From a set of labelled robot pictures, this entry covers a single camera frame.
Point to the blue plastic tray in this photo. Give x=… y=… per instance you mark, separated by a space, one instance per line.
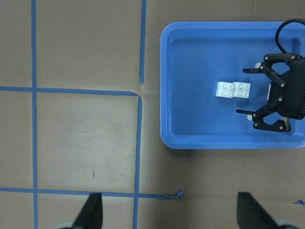
x=202 y=85

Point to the brown paper table cover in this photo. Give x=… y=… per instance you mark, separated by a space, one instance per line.
x=80 y=112

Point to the white block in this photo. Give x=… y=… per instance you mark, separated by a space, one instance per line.
x=241 y=90
x=224 y=90

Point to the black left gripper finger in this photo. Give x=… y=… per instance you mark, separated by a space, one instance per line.
x=255 y=114
x=256 y=70

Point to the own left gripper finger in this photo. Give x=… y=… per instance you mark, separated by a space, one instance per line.
x=251 y=215
x=91 y=214

